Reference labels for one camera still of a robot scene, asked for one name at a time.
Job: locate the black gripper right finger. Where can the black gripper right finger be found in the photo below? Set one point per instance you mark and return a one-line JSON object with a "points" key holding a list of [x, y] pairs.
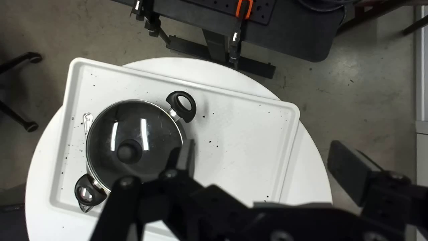
{"points": [[381, 195]]}

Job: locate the orange handled pliers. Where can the orange handled pliers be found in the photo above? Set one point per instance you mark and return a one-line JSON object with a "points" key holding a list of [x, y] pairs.
{"points": [[244, 9]]}

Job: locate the black cooking pot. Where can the black cooking pot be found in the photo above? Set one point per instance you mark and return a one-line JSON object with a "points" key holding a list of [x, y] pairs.
{"points": [[90, 192]]}

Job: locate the glass pot lid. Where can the glass pot lid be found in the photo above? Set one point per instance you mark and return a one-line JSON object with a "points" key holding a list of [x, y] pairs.
{"points": [[131, 139]]}

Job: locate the round white table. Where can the round white table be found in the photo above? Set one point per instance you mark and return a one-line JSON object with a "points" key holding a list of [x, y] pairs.
{"points": [[307, 183]]}

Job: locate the white plastic tray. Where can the white plastic tray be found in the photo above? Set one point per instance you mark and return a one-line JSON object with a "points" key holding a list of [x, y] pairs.
{"points": [[245, 137]]}

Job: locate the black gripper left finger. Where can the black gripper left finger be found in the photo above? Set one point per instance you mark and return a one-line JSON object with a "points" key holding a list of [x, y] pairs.
{"points": [[119, 216]]}

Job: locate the black perforated cart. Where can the black perforated cart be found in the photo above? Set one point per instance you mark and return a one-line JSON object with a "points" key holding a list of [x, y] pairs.
{"points": [[282, 26]]}

